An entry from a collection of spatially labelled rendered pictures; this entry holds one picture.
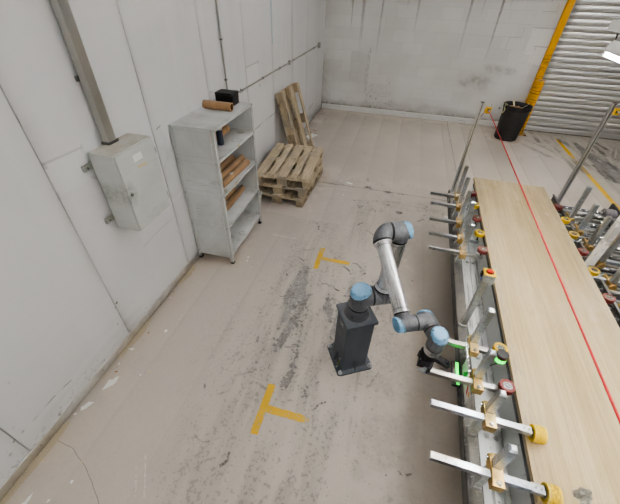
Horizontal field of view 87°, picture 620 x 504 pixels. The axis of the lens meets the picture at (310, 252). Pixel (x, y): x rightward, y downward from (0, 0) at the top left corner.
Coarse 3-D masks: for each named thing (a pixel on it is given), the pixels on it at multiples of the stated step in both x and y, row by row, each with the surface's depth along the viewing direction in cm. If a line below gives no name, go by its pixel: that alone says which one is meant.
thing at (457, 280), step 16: (448, 192) 389; (448, 208) 367; (448, 224) 347; (464, 288) 265; (464, 304) 251; (464, 336) 228; (464, 432) 179; (464, 448) 173; (480, 464) 167; (464, 480) 164; (464, 496) 160; (480, 496) 157
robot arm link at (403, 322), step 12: (384, 228) 197; (384, 240) 194; (384, 252) 192; (384, 264) 191; (384, 276) 191; (396, 276) 186; (396, 288) 183; (396, 300) 181; (396, 312) 179; (408, 312) 178; (396, 324) 177; (408, 324) 175
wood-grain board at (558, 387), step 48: (480, 192) 348; (528, 192) 351; (528, 240) 284; (528, 288) 238; (576, 288) 240; (528, 336) 205; (576, 336) 206; (528, 384) 180; (576, 384) 181; (576, 432) 161; (576, 480) 146
